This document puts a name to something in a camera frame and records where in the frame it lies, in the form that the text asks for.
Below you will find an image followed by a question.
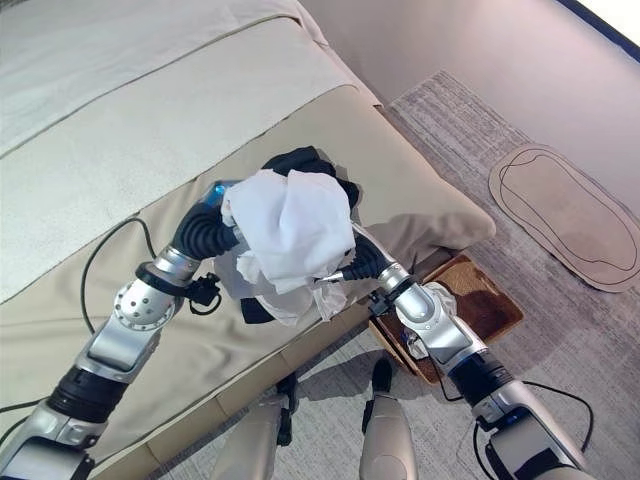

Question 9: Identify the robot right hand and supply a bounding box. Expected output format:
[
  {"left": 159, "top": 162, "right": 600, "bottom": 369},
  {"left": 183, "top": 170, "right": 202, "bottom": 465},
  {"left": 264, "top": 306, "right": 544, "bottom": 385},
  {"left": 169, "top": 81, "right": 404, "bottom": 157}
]
[{"left": 311, "top": 223, "right": 397, "bottom": 288}]

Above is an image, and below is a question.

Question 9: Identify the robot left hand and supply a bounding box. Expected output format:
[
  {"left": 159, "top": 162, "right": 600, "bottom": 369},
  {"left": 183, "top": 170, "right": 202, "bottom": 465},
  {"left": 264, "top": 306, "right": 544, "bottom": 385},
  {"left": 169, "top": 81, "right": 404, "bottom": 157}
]
[{"left": 172, "top": 183, "right": 243, "bottom": 262}]

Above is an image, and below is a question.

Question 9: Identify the white garment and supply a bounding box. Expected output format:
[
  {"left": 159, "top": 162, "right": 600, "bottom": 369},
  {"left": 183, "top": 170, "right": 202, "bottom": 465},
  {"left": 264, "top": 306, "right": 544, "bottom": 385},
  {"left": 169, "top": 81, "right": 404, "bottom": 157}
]
[{"left": 214, "top": 168, "right": 358, "bottom": 329}]

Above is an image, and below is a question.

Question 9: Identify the beige bed base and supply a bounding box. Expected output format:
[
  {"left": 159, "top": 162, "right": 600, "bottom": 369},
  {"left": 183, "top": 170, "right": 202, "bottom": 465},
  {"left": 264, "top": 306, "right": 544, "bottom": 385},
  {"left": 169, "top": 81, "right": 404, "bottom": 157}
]
[{"left": 92, "top": 247, "right": 454, "bottom": 480}]

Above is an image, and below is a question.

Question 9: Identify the beige bed cover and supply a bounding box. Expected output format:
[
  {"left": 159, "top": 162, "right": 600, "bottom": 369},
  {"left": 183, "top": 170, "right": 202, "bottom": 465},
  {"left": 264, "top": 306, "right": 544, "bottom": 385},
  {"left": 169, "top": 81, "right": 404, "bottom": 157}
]
[{"left": 0, "top": 83, "right": 497, "bottom": 454}]

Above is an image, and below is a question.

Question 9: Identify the brown woven basket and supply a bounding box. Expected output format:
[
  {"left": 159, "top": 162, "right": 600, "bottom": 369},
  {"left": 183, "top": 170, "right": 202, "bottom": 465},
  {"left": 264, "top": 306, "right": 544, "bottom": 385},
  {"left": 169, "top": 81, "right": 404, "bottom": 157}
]
[{"left": 372, "top": 253, "right": 525, "bottom": 386}]

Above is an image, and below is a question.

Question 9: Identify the white bed sheet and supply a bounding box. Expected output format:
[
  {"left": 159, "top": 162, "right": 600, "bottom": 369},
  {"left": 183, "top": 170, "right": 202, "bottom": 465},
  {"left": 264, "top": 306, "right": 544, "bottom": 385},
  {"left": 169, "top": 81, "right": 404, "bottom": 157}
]
[{"left": 0, "top": 0, "right": 379, "bottom": 304}]

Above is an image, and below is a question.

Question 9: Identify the robot right leg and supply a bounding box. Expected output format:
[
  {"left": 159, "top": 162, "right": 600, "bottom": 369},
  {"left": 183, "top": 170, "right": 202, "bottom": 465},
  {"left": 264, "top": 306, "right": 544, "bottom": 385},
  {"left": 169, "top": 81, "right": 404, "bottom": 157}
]
[{"left": 358, "top": 356, "right": 419, "bottom": 480}]

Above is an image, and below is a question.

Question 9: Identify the robot leg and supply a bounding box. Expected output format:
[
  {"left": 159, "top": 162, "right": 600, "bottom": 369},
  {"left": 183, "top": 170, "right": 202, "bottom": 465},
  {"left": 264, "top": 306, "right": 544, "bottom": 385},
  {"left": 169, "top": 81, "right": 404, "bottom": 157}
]
[
  {"left": 211, "top": 375, "right": 300, "bottom": 480},
  {"left": 358, "top": 356, "right": 419, "bottom": 480}
]

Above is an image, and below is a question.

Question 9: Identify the grey textured carpet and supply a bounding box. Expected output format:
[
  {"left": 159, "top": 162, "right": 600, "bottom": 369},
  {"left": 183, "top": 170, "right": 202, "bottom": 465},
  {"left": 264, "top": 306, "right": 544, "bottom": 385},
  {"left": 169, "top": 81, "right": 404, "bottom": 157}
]
[{"left": 159, "top": 69, "right": 640, "bottom": 480}]

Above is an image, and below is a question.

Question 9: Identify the beige oval floor mat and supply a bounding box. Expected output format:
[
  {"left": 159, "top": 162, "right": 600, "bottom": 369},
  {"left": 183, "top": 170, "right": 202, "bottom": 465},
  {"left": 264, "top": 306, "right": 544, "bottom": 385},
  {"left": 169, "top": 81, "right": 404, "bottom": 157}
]
[{"left": 487, "top": 143, "right": 640, "bottom": 294}]

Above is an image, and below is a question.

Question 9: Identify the robot left leg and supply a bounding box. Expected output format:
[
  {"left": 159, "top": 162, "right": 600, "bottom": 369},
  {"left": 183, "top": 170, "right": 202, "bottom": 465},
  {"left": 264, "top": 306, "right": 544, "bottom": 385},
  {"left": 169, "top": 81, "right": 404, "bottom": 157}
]
[{"left": 211, "top": 375, "right": 300, "bottom": 480}]

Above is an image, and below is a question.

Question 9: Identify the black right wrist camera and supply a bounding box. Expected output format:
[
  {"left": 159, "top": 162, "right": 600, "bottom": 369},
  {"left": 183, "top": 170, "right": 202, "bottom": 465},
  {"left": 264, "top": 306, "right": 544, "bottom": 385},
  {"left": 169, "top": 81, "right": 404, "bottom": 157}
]
[{"left": 368, "top": 292, "right": 397, "bottom": 318}]

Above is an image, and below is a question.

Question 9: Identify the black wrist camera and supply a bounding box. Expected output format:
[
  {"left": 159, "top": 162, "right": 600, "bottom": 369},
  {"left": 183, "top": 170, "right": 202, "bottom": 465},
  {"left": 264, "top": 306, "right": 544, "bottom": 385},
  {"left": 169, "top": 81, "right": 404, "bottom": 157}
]
[
  {"left": 368, "top": 292, "right": 397, "bottom": 318},
  {"left": 187, "top": 272, "right": 223, "bottom": 315}
]

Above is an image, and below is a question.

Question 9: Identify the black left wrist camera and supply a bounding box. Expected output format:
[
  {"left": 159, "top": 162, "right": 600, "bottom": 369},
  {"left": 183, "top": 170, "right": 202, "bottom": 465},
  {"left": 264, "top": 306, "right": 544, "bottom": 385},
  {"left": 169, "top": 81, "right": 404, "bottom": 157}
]
[{"left": 187, "top": 272, "right": 223, "bottom": 315}]

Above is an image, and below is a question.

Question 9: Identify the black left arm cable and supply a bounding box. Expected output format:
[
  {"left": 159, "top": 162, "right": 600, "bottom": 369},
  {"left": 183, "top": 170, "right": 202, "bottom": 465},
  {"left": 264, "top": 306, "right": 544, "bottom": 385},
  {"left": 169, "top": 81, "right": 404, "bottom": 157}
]
[{"left": 0, "top": 216, "right": 159, "bottom": 441}]

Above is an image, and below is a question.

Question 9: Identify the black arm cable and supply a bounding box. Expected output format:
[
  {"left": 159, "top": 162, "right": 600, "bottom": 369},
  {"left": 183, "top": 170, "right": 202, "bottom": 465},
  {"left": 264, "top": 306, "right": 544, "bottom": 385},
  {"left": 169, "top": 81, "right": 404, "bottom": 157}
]
[
  {"left": 439, "top": 378, "right": 596, "bottom": 474},
  {"left": 0, "top": 216, "right": 159, "bottom": 441}
]

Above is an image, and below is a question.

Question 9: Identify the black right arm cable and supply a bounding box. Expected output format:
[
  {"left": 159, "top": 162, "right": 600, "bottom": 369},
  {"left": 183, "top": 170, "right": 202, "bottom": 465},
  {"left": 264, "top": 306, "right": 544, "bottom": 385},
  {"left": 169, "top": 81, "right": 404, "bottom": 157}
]
[{"left": 439, "top": 378, "right": 596, "bottom": 474}]

